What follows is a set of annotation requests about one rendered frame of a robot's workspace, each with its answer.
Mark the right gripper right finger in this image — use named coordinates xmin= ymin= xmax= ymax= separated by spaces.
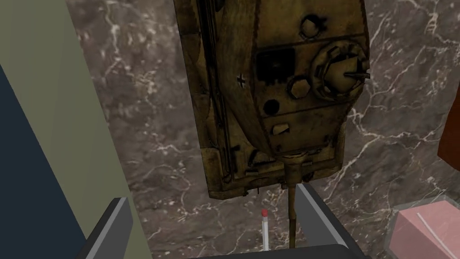
xmin=295 ymin=183 xmax=366 ymax=259

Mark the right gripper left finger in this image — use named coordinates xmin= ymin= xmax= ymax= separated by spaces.
xmin=75 ymin=196 xmax=134 ymax=259

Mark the white pencil with red eraser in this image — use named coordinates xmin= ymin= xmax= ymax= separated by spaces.
xmin=261 ymin=210 xmax=270 ymax=251

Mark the pink box with clear case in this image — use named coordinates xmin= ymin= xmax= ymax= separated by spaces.
xmin=384 ymin=195 xmax=460 ymax=259

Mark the olive toy tank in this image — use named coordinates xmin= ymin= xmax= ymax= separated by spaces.
xmin=172 ymin=0 xmax=371 ymax=250

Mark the red-brown wooden furniture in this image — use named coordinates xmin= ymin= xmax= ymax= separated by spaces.
xmin=437 ymin=81 xmax=460 ymax=171

